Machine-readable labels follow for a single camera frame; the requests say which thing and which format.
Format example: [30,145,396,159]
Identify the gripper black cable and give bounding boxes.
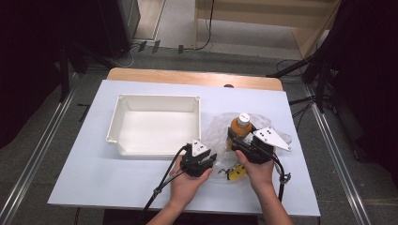
[142,143,191,218]
[271,153,292,203]

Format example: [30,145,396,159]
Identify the white plastic bin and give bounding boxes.
[105,94,202,158]

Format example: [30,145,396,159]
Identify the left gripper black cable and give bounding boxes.
[142,143,191,218]

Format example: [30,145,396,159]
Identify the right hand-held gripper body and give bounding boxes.
[242,127,293,165]

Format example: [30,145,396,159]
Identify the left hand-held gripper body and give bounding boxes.
[180,139,217,178]

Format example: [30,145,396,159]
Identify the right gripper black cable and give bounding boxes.
[271,153,292,203]

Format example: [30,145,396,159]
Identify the black curtain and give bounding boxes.
[328,0,398,176]

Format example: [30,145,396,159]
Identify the person's right hand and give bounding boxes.
[235,149,276,192]

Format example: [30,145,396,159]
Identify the metal floor rail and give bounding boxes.
[303,84,374,225]
[0,88,77,225]

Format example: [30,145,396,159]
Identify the white floor cable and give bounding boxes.
[110,46,139,69]

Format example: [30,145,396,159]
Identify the orange juice bottle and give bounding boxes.
[225,112,253,152]

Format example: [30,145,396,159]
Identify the clear plastic bag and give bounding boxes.
[201,112,294,183]

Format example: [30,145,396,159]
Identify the person's left hand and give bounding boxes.
[169,155,214,204]

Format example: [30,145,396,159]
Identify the wooden table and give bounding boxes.
[106,67,284,92]

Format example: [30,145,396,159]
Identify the dark cabinet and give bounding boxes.
[97,0,142,59]

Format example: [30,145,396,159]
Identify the yellow packet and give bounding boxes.
[226,164,248,182]

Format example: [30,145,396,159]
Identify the black hanging cable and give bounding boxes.
[195,0,216,52]

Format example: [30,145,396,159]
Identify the black tripod stand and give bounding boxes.
[266,46,333,114]

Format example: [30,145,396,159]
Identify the black upright stand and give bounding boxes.
[58,46,71,103]

